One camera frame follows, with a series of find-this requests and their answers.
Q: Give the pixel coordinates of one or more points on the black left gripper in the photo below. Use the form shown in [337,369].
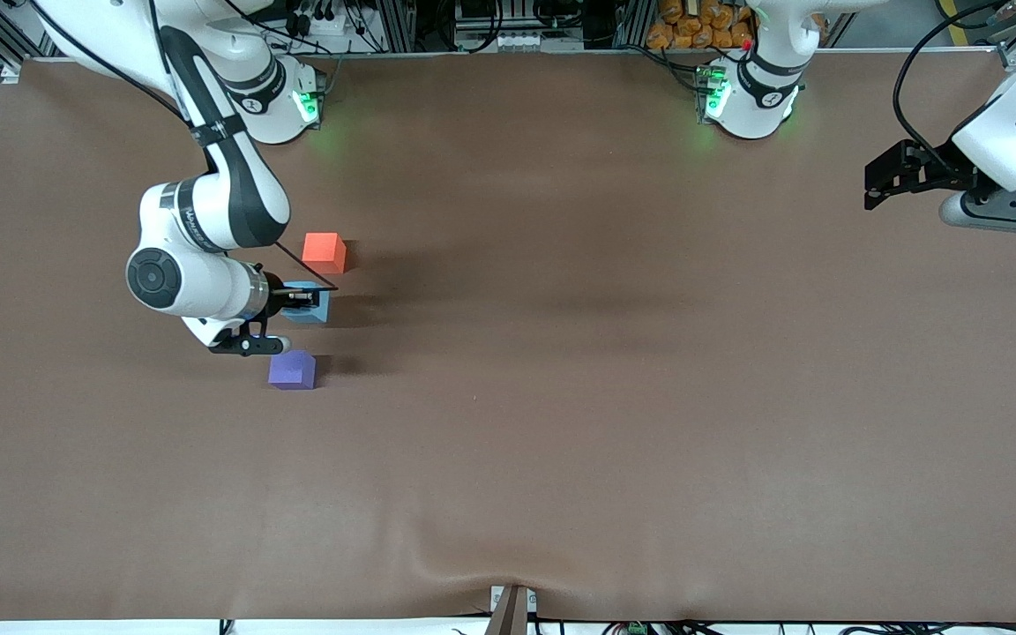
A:
[938,177]

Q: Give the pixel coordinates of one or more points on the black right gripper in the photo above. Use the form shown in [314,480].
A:
[279,300]

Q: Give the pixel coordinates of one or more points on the light blue foam cube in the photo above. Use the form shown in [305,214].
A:
[316,314]

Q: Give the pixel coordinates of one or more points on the white Franka right arm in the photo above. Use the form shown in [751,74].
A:
[208,220]

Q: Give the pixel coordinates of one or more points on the white Franka left arm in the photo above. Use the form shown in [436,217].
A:
[750,115]

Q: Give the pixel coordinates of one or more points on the white terminal block row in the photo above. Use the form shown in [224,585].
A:
[519,41]

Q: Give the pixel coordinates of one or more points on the orange foam cube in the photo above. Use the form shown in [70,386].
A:
[323,251]

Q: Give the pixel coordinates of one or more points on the purple foam cube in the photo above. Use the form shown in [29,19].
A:
[290,370]

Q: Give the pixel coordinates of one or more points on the pile of orange objects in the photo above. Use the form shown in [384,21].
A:
[693,26]

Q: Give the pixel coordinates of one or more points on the brown table mat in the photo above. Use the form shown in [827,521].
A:
[508,459]

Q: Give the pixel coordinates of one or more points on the white power strip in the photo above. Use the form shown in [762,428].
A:
[323,22]

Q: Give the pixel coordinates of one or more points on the small green connector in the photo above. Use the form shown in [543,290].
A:
[637,629]

